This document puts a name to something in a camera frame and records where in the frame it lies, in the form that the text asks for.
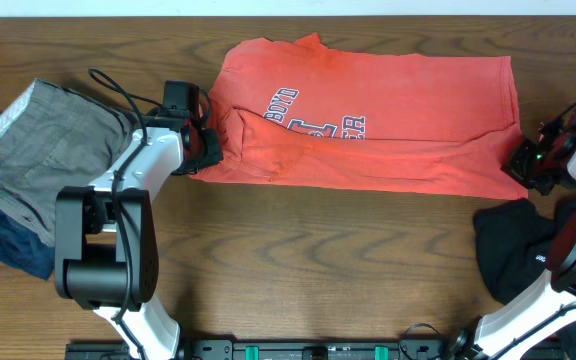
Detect red printed t-shirt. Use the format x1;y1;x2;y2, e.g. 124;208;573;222
198;34;527;200

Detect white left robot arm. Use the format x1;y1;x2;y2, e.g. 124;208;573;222
54;127;223;359

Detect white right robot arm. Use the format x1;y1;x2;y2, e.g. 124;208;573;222
470;150;576;359

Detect black garment with white logo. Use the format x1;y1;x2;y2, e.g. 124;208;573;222
473;198;576;305

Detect grey folded trousers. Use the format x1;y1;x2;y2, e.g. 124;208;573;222
0;79;136;247

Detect navy blue folded garment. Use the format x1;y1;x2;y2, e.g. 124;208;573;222
0;210;54;280

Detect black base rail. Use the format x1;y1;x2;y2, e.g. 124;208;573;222
65;338;567;360

